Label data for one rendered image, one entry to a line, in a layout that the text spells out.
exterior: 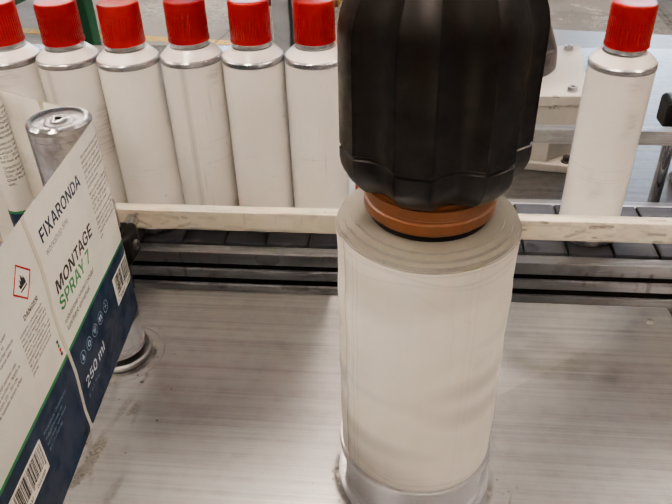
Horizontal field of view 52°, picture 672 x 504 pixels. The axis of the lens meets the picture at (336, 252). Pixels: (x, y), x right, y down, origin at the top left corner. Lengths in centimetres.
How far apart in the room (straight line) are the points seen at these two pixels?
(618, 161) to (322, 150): 24
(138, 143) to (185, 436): 27
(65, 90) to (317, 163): 22
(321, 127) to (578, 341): 26
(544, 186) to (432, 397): 53
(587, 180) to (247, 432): 35
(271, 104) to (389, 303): 32
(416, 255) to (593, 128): 33
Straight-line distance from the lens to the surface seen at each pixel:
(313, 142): 60
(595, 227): 63
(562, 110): 84
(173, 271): 66
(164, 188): 65
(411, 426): 35
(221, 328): 55
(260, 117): 59
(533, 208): 70
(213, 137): 62
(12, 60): 65
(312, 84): 58
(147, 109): 61
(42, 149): 44
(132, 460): 47
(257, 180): 62
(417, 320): 31
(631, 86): 59
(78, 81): 63
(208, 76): 60
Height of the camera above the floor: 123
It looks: 35 degrees down
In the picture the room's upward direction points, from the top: 2 degrees counter-clockwise
